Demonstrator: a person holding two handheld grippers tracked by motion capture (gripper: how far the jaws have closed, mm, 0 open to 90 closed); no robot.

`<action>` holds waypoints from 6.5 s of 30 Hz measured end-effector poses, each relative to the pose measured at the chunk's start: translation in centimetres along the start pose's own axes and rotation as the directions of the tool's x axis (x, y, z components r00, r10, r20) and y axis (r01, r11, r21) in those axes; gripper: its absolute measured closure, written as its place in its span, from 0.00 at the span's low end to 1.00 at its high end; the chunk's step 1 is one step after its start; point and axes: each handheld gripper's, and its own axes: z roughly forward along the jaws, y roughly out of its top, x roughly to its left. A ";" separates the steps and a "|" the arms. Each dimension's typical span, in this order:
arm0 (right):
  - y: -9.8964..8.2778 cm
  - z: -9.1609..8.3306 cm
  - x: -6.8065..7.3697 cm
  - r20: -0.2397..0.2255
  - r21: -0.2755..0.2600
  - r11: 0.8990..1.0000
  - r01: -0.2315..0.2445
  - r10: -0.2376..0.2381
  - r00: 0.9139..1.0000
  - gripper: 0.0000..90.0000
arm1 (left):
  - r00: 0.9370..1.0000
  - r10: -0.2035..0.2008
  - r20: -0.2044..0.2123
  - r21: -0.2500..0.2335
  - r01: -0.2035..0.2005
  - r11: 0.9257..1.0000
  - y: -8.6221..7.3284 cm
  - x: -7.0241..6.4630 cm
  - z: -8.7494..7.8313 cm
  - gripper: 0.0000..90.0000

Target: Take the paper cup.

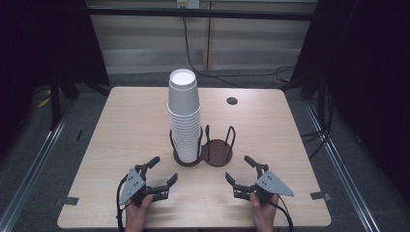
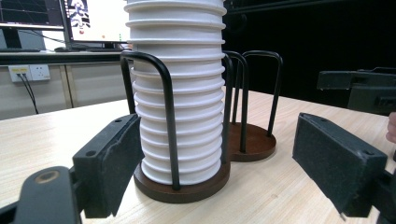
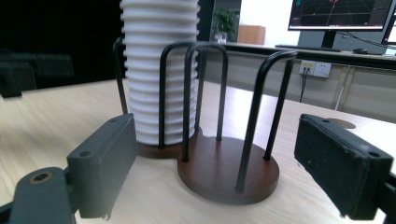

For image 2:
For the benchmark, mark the black curtain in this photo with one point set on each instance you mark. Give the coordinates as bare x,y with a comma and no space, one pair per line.
311,37

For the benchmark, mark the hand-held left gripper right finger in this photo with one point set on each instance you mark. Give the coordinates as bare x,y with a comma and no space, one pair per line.
336,161

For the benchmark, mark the dark computer monitor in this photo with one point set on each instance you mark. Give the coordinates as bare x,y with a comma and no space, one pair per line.
28,12

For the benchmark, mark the dark desk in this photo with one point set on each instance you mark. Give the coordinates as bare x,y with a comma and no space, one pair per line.
59,57

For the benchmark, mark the stack of white paper cups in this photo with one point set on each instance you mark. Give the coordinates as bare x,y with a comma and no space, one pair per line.
193,102

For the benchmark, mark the black computer mouse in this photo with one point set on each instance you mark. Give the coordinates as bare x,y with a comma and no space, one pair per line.
63,49

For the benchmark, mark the white wall socket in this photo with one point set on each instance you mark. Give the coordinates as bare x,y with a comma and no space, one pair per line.
29,72

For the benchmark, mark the black keyboard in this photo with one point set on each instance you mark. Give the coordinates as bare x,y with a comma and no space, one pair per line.
18,49

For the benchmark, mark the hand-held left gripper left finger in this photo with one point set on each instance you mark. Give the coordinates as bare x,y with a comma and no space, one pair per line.
106,161

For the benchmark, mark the bright computer monitor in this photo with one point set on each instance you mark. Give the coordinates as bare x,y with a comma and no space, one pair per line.
99,21

